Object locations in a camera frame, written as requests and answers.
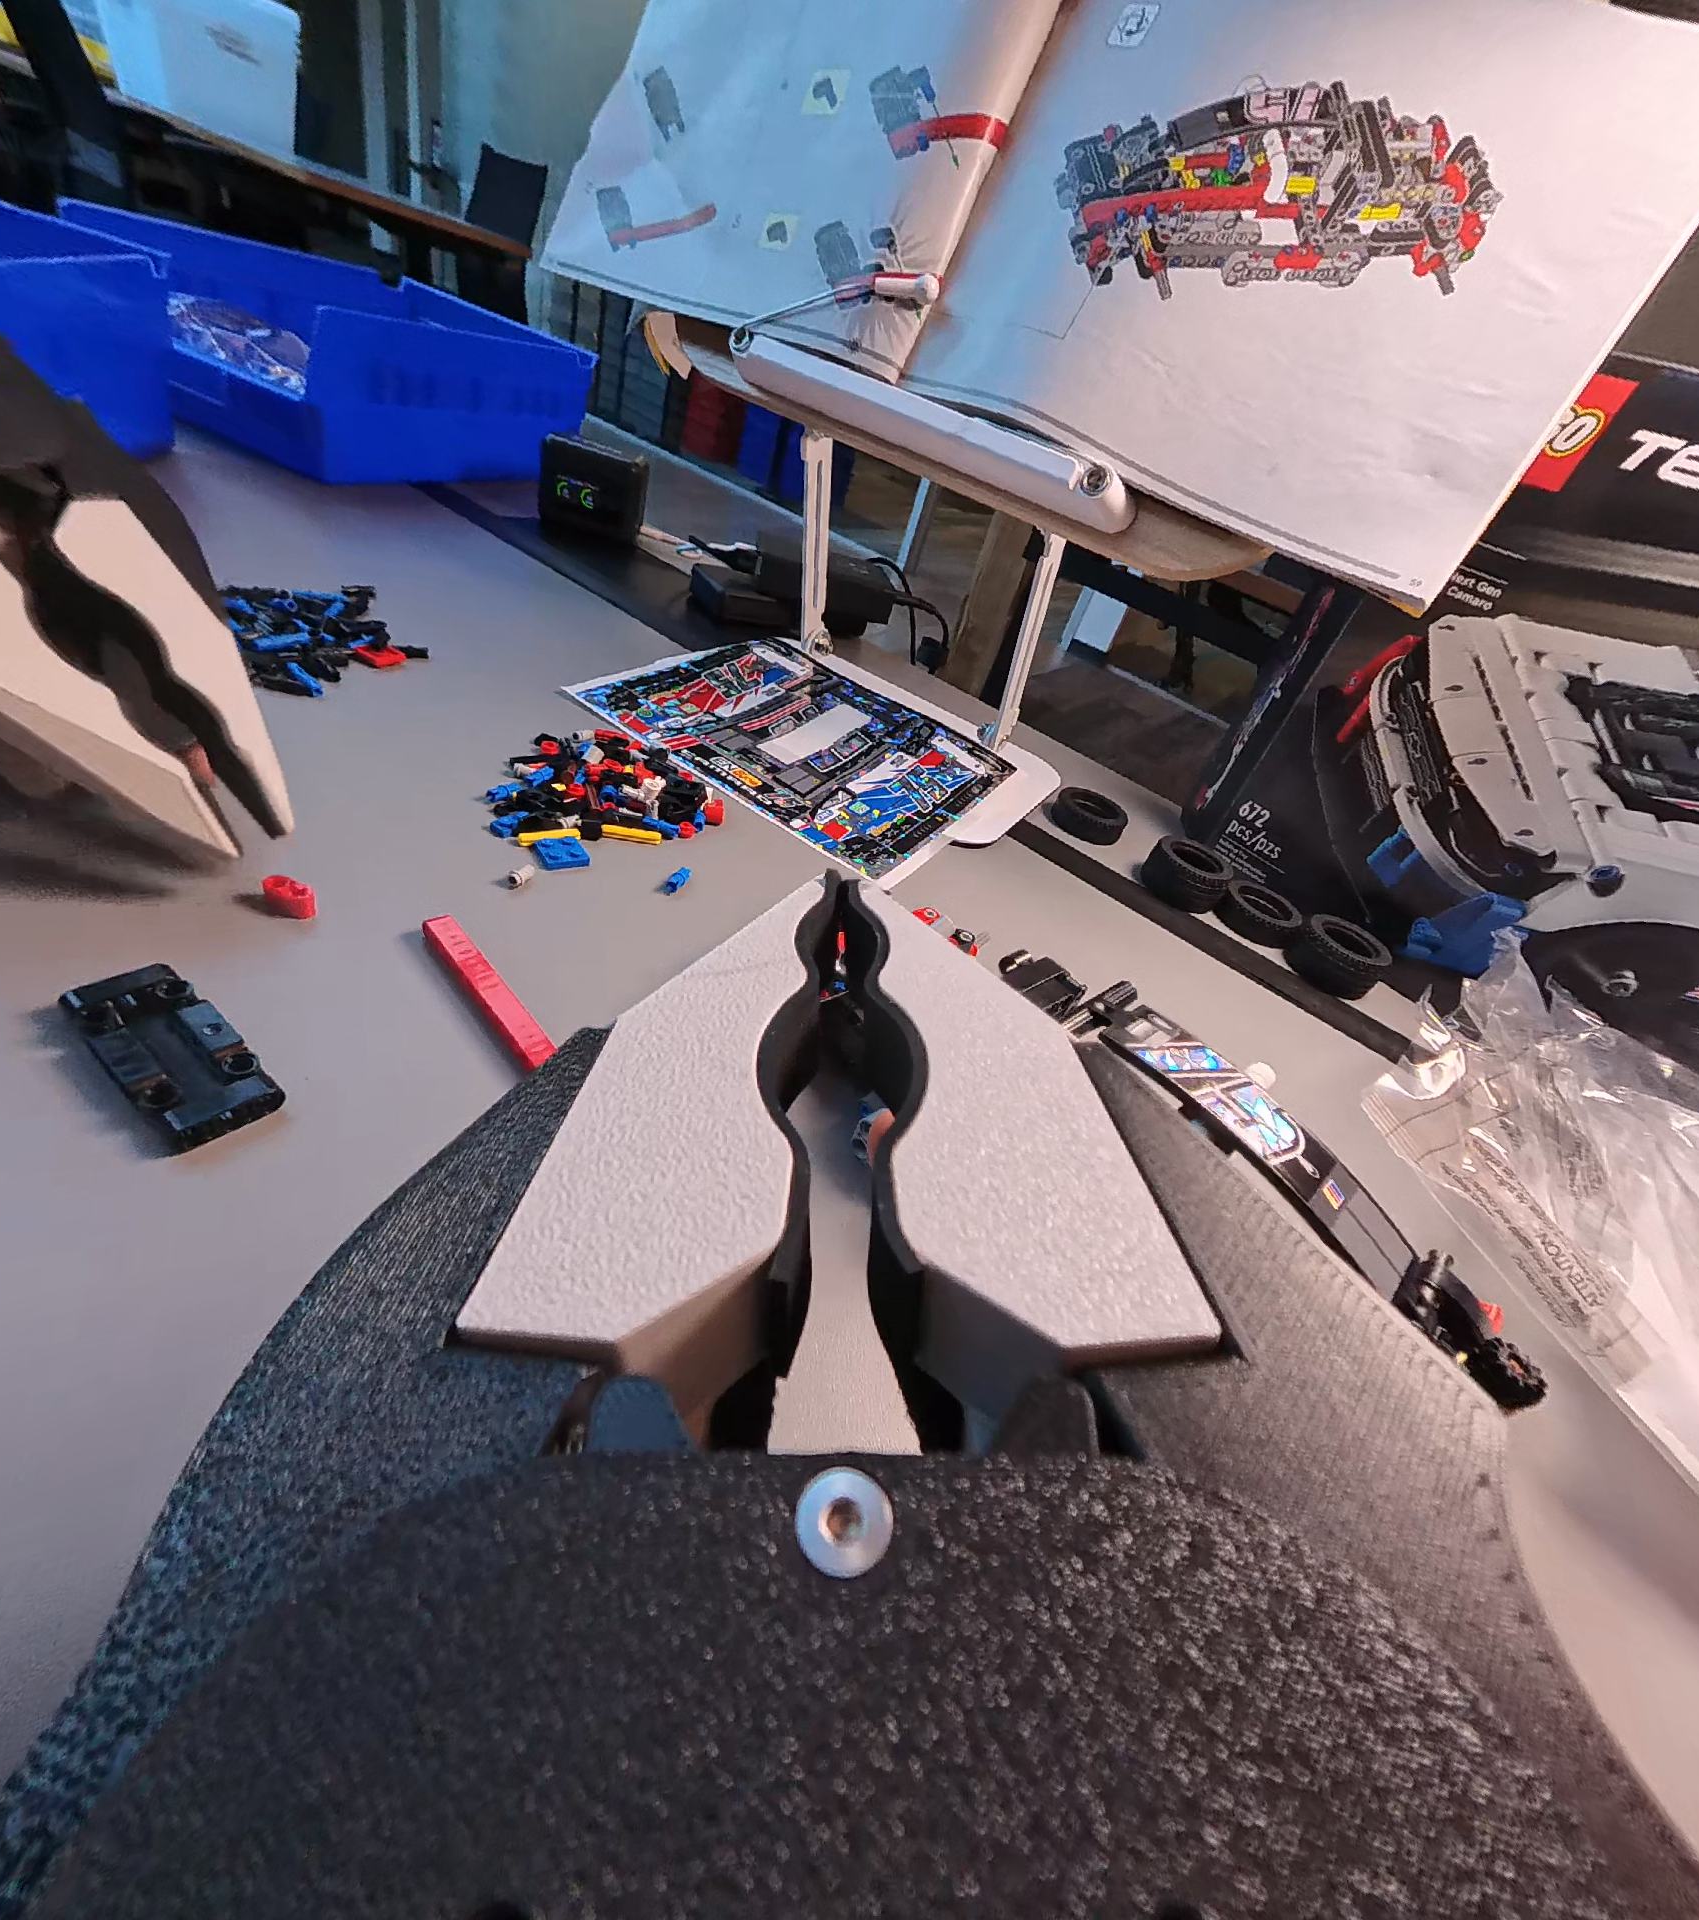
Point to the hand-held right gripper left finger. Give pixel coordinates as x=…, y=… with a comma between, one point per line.
x=641, y=1184

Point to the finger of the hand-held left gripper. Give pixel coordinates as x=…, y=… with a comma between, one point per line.
x=167, y=614
x=25, y=661

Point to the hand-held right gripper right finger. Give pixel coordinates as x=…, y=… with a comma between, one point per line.
x=1045, y=1200

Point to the labelled blue storage bin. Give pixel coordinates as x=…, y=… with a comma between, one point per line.
x=69, y=330

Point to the pile of blue black pins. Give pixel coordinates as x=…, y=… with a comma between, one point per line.
x=309, y=639

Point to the partly built toy car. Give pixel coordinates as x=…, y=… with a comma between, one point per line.
x=1240, y=1103

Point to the long red toy beam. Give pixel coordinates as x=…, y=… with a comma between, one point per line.
x=489, y=991

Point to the small red toy connector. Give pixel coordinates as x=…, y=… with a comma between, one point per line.
x=289, y=896

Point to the pile of mixed toy bricks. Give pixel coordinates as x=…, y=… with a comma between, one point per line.
x=611, y=802

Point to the black toy panel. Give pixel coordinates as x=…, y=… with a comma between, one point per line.
x=175, y=1058

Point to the black toy set box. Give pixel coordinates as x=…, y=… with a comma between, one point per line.
x=1614, y=751

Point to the shiny clear plastic bag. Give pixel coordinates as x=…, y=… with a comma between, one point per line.
x=237, y=345

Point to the black toy tyre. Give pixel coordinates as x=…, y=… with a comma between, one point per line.
x=1091, y=814
x=1188, y=873
x=1262, y=911
x=1338, y=955

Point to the white storage box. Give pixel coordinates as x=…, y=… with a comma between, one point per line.
x=219, y=69

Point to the black power bank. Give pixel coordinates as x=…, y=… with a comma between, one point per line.
x=595, y=488

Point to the holographic sticker sheet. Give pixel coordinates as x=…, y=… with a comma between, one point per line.
x=791, y=758

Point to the printed clear plastic bag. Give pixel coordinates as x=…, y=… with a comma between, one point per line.
x=1524, y=1215

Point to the black office chair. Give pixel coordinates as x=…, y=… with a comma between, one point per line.
x=507, y=194

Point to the small black power adapter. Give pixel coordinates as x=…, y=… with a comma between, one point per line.
x=731, y=597

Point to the wooden leg table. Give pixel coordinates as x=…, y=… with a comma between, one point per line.
x=985, y=600

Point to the crumpled clear plastic bag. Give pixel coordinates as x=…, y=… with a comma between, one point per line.
x=1690, y=1170

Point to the white book stand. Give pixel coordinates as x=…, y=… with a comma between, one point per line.
x=941, y=429

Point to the instruction booklet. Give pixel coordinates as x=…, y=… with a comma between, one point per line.
x=1314, y=374

